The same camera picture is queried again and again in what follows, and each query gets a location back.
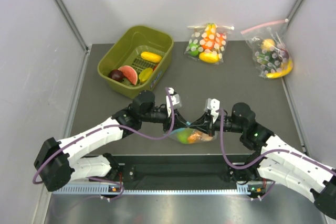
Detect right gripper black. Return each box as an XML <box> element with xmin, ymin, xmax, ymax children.
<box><xmin>190</xmin><ymin>111</ymin><xmax>245</xmax><ymax>136</ymax></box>

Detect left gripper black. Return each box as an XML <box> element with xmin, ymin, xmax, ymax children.
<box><xmin>141</xmin><ymin>108</ymin><xmax>188</xmax><ymax>133</ymax></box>

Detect green fake apple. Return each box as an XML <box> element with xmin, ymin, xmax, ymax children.
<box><xmin>176</xmin><ymin>128</ymin><xmax>193</xmax><ymax>144</ymax></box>

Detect blue zip clear bag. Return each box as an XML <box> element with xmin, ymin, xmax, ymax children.
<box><xmin>165</xmin><ymin>121</ymin><xmax>218</xmax><ymax>145</ymax></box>

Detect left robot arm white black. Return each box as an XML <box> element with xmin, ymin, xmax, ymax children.
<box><xmin>33</xmin><ymin>88</ymin><xmax>182</xmax><ymax>192</ymax></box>

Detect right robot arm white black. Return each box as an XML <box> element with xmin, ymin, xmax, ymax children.
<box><xmin>190</xmin><ymin>99</ymin><xmax>335</xmax><ymax>219</ymax></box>

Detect orange fake fruit pieces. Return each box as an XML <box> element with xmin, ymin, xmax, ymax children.
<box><xmin>187</xmin><ymin>131</ymin><xmax>203</xmax><ymax>144</ymax></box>

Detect yellow fake lemon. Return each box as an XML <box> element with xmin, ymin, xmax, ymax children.
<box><xmin>199</xmin><ymin>52</ymin><xmax>220</xmax><ymax>63</ymax></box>

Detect fake watermelon slice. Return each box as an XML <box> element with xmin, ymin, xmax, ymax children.
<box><xmin>118</xmin><ymin>65</ymin><xmax>138</xmax><ymax>86</ymax></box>

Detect dark red fake apple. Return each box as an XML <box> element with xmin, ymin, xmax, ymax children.
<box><xmin>108</xmin><ymin>69</ymin><xmax>124</xmax><ymax>82</ymax></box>

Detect polka dot zip bag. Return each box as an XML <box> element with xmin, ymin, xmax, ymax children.
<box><xmin>184</xmin><ymin>23</ymin><xmax>235</xmax><ymax>65</ymax></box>

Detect pink zip polka bag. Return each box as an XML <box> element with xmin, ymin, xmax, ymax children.
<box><xmin>241</xmin><ymin>19</ymin><xmax>292</xmax><ymax>79</ymax></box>

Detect yellow fake banana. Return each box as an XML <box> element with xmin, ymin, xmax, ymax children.
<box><xmin>266</xmin><ymin>59</ymin><xmax>293</xmax><ymax>79</ymax></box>

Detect olive green plastic bin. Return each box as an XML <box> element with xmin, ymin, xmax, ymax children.
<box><xmin>97</xmin><ymin>25</ymin><xmax>174</xmax><ymax>99</ymax></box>

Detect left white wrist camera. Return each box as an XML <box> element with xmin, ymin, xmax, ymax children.
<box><xmin>166</xmin><ymin>88</ymin><xmax>182</xmax><ymax>117</ymax></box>

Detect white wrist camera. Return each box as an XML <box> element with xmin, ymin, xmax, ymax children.
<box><xmin>166</xmin><ymin>88</ymin><xmax>182</xmax><ymax>117</ymax></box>
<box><xmin>204</xmin><ymin>98</ymin><xmax>221</xmax><ymax>123</ymax></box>

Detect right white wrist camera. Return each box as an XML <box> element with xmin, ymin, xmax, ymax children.
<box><xmin>204</xmin><ymin>98</ymin><xmax>221</xmax><ymax>123</ymax></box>

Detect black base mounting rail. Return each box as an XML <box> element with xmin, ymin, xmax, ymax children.
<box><xmin>96</xmin><ymin>154</ymin><xmax>262</xmax><ymax>184</ymax></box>

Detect grey slotted cable duct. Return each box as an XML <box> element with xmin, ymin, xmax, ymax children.
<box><xmin>54</xmin><ymin>183</ymin><xmax>266</xmax><ymax>196</ymax></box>

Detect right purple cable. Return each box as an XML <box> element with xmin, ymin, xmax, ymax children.
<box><xmin>219</xmin><ymin>108</ymin><xmax>336</xmax><ymax>177</ymax></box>

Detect left aluminium frame post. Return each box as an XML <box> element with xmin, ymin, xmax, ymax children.
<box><xmin>54</xmin><ymin>0</ymin><xmax>89</xmax><ymax>51</ymax></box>

